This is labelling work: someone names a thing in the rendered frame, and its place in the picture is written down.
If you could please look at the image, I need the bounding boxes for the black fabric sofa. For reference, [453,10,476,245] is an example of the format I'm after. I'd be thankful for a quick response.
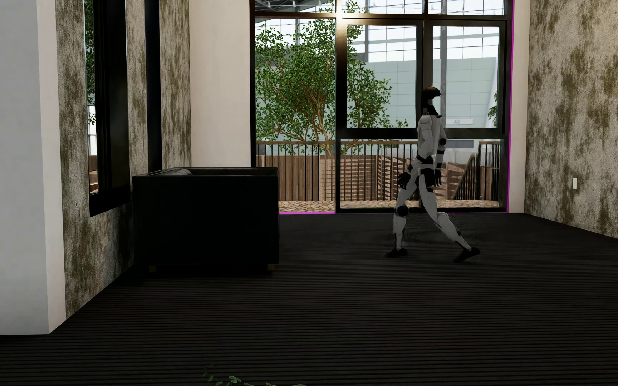
[132,167,280,274]

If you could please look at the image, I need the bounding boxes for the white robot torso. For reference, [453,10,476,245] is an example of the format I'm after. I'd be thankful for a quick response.
[415,114,447,187]

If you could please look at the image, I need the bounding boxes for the left robot leg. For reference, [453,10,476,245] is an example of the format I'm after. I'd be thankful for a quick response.
[383,177,428,258]

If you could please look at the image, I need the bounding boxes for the robot leg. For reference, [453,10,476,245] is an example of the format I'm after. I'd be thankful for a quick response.
[383,177,428,258]
[419,179,481,263]

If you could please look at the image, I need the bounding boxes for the wooden balcony railing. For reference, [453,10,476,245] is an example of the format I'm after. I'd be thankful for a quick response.
[256,140,503,203]

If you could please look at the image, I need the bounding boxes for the right robot leg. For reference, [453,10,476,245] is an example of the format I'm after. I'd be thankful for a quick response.
[419,179,481,263]

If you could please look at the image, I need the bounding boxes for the black robot head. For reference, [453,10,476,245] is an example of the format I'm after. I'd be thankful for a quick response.
[421,87,443,118]

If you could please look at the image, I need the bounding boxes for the black framed glass door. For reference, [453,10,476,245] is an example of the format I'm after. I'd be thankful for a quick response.
[250,0,514,214]

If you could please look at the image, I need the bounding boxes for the green leafy tree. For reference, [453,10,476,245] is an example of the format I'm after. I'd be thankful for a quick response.
[255,3,409,157]

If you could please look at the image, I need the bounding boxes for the green plant leaves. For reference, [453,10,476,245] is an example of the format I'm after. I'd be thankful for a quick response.
[202,365,308,386]

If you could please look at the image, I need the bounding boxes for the black framed side window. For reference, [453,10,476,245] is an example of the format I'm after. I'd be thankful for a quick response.
[84,0,132,217]

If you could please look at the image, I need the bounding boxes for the black vertical window post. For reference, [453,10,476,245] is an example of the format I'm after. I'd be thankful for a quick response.
[145,0,163,173]

